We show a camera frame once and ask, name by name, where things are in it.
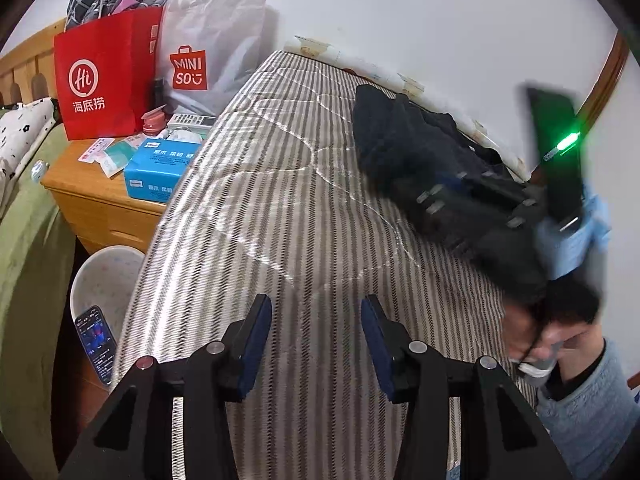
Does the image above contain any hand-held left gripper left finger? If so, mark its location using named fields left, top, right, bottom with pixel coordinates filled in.
left=60, top=293, right=274, bottom=480

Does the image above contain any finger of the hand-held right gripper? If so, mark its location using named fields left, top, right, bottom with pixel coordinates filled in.
left=439, top=171, right=544, bottom=222
left=414, top=186, right=522, bottom=257

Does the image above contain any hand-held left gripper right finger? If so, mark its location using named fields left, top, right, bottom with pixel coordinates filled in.
left=360, top=293, right=574, bottom=480

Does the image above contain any dark navy garment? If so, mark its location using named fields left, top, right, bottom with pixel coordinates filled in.
left=353, top=83, right=507, bottom=242

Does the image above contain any person's right forearm blue sleeve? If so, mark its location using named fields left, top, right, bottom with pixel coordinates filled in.
left=536, top=336, right=632, bottom=480

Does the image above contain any person's right hand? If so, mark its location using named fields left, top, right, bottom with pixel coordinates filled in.
left=502, top=300, right=608, bottom=402

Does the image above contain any striped mattress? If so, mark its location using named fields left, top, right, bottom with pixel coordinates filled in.
left=112, top=49, right=542, bottom=480

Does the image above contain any smartphone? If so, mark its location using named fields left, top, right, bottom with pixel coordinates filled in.
left=73, top=304, right=119, bottom=387

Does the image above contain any white bin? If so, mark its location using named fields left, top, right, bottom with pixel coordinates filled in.
left=69, top=244, right=146, bottom=352

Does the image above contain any blue tissue packet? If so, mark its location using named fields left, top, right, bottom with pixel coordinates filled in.
left=123, top=137, right=204, bottom=205

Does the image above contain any wooden nightstand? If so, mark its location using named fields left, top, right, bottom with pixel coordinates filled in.
left=40, top=137, right=202, bottom=257

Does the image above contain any white packet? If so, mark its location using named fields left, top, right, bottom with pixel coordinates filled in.
left=164, top=127, right=211, bottom=147

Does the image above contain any green blanket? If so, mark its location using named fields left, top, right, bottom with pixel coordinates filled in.
left=0, top=124, right=77, bottom=480

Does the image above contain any teal packet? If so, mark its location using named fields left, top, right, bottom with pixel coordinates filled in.
left=102, top=139, right=144, bottom=179

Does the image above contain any white remote control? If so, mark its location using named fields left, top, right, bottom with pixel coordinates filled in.
left=167, top=113, right=219, bottom=130

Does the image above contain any pink and white card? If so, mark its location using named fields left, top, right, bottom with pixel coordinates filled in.
left=77, top=135, right=119, bottom=164

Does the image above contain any white plastic shopping bag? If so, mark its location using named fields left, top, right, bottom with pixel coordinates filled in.
left=154, top=0, right=271, bottom=117

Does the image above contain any red paper bag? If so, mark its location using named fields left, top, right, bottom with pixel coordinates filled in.
left=53, top=6, right=166, bottom=142

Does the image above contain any white printed pillow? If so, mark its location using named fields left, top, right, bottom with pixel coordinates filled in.
left=0, top=97, right=64, bottom=212

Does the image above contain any wooden headboard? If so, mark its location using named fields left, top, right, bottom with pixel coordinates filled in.
left=0, top=17, right=69, bottom=109

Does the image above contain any wooden door frame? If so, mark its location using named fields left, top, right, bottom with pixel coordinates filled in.
left=574, top=30, right=632, bottom=137

